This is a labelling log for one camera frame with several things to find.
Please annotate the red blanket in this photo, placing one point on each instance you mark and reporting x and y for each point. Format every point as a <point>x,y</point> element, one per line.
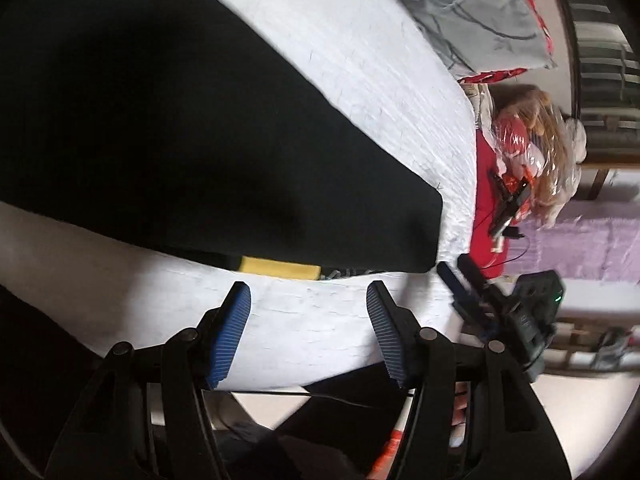
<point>485,210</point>

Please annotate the black pants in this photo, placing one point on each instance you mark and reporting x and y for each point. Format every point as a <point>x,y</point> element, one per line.
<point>190,135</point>

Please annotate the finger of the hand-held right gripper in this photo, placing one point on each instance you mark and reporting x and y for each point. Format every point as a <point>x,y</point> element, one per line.
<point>471,271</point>
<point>452,284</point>

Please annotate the orange and black device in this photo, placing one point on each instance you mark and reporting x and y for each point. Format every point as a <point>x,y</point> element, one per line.
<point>512,200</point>

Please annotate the grey floral pillow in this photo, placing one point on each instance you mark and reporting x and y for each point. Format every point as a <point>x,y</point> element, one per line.
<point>480,10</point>

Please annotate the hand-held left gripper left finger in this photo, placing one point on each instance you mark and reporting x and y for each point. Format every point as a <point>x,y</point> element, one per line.
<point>231,336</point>

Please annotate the white bed sheet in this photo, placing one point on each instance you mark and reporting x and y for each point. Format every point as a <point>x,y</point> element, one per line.
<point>350,75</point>

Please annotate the plastic-wrapped stuffed toy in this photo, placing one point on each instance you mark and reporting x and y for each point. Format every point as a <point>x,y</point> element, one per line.
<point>537,145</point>

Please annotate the purple fuzzy blanket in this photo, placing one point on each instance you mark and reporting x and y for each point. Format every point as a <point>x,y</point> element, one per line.
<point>585,247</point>

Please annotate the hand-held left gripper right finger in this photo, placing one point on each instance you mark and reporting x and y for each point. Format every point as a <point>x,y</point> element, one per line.
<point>386,336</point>

